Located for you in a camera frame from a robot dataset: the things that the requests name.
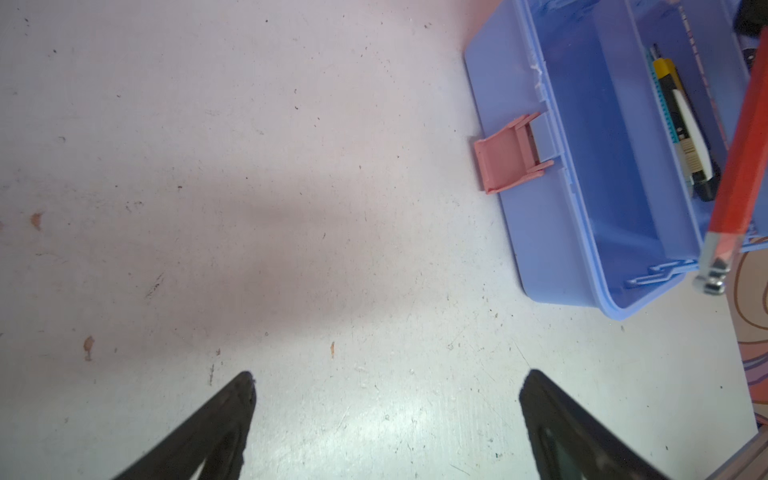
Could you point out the white pink tool box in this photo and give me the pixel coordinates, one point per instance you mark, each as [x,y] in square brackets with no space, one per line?
[577,140]

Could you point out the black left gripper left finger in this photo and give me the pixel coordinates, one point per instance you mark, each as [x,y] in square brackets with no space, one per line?
[210,444]

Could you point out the red sleeved hex key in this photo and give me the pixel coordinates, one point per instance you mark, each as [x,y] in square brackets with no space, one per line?
[740,183]

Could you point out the yellow black utility knife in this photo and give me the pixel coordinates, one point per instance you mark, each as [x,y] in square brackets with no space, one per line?
[700,172]

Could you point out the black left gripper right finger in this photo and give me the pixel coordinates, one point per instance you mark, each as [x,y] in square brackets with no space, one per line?
[568,442]

